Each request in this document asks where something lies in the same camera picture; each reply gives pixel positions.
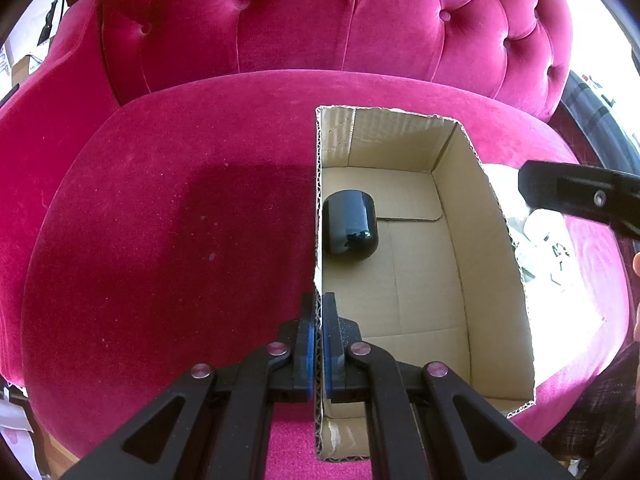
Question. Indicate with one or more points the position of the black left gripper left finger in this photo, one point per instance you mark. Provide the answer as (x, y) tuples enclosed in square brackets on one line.
[(212, 424)]

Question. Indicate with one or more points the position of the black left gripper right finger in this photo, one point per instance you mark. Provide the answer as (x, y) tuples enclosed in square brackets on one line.
[(423, 422)]

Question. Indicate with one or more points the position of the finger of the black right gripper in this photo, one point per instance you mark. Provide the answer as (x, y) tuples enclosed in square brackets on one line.
[(600, 195)]

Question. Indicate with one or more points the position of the white cream jar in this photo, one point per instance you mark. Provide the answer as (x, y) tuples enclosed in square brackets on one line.
[(547, 231)]

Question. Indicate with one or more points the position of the white charger plug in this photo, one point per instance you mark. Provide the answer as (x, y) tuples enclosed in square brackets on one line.
[(562, 265)]

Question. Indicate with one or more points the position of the cardboard box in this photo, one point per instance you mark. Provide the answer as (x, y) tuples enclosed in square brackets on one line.
[(443, 284)]

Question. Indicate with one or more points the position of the dark glossy cylindrical jar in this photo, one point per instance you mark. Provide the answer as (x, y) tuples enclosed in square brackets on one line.
[(349, 225)]

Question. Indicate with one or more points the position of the pale green lotion bottle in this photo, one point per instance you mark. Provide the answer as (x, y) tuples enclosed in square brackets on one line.
[(526, 256)]

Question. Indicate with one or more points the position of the person's hand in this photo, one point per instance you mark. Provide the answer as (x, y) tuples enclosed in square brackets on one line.
[(636, 269)]

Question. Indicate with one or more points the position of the magenta velvet tufted armchair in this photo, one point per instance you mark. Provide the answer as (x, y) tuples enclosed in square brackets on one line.
[(160, 200)]

